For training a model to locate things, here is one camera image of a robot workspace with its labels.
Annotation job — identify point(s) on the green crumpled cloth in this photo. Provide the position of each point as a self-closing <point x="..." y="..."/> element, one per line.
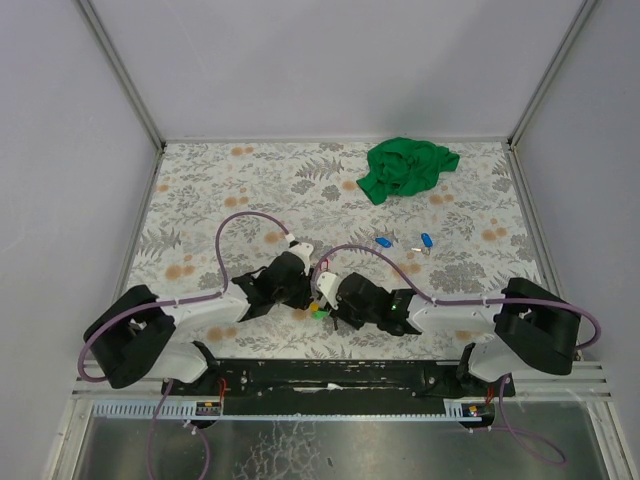
<point x="405" y="167"/>

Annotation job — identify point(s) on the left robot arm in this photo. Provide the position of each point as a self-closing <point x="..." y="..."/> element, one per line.
<point x="139" y="334"/>

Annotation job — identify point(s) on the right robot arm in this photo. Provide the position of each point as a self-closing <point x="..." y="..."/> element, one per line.
<point x="521" y="327"/>

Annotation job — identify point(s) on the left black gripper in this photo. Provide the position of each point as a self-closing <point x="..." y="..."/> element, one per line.
<point x="298" y="288"/>

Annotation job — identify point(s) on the green tag key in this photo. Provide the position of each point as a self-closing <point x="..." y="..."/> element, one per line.
<point x="319" y="314"/>

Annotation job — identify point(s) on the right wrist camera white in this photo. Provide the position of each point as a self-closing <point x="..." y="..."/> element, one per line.
<point x="327" y="284"/>

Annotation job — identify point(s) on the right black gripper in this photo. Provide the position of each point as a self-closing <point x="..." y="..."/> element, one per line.
<point x="343" y="298"/>

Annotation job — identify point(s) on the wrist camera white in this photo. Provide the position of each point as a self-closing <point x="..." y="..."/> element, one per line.
<point x="302" y="250"/>
<point x="327" y="284"/>

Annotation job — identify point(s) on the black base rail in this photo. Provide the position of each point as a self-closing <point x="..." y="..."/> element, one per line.
<point x="334" y="387"/>

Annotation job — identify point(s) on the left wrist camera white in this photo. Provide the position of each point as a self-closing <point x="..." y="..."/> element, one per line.
<point x="302" y="250"/>

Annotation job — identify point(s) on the blue tag key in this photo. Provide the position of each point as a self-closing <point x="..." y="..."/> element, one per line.
<point x="384" y="242"/>
<point x="427" y="245"/>

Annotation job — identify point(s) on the grey cable duct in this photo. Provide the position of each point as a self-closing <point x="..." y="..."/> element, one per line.
<point x="146" y="409"/>

